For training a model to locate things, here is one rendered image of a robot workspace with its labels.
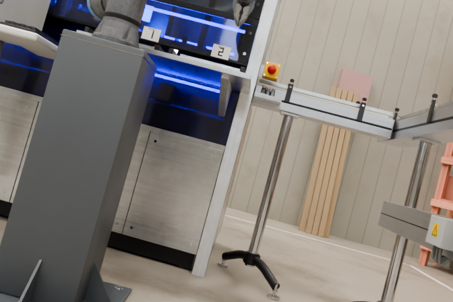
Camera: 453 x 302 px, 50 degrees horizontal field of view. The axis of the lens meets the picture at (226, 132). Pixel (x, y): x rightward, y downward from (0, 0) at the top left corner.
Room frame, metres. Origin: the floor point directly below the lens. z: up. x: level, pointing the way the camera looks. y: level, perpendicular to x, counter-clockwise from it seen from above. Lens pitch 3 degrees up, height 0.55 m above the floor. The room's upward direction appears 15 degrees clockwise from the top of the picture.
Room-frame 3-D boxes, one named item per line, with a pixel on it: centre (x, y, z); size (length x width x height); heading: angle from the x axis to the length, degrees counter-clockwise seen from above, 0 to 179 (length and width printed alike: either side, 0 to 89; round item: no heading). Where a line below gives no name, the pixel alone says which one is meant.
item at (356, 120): (2.37, -0.42, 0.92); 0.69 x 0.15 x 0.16; 87
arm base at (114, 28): (1.52, 0.41, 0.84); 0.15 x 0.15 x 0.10
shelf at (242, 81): (2.08, 0.30, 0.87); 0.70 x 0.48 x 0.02; 87
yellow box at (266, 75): (2.24, -0.13, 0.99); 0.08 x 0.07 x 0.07; 177
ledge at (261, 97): (2.28, -0.15, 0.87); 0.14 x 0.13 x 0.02; 177
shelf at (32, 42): (1.95, 0.87, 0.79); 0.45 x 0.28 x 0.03; 177
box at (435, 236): (1.50, -0.73, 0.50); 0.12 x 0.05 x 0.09; 177
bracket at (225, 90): (2.05, 0.05, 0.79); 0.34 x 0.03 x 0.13; 177
